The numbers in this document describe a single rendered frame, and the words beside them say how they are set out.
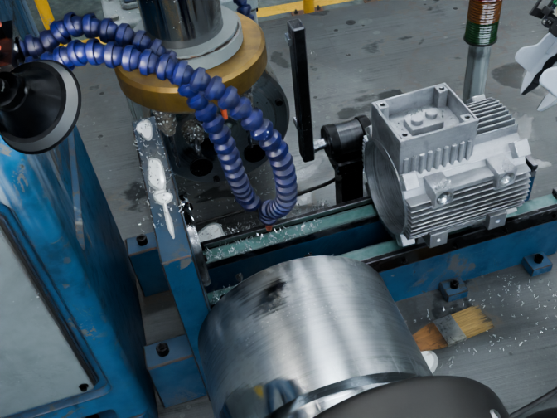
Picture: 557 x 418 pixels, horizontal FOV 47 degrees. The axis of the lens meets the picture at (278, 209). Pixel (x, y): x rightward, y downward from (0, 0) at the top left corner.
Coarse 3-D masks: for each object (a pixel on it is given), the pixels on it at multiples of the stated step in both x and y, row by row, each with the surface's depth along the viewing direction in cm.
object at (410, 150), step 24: (408, 96) 96; (432, 96) 97; (456, 96) 94; (384, 120) 92; (408, 120) 94; (432, 120) 94; (456, 120) 95; (384, 144) 95; (408, 144) 89; (432, 144) 90; (456, 144) 92; (408, 168) 92
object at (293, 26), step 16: (288, 32) 94; (304, 32) 92; (304, 48) 94; (304, 64) 96; (304, 80) 98; (304, 96) 100; (304, 112) 102; (304, 128) 104; (304, 144) 107; (304, 160) 109
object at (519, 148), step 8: (480, 96) 102; (368, 128) 100; (368, 136) 101; (512, 144) 94; (520, 144) 94; (528, 144) 94; (512, 152) 95; (520, 152) 94; (528, 152) 94; (400, 176) 92; (408, 176) 91; (416, 176) 91; (400, 184) 93; (408, 184) 91; (416, 184) 91; (368, 192) 110; (512, 208) 103; (400, 240) 100
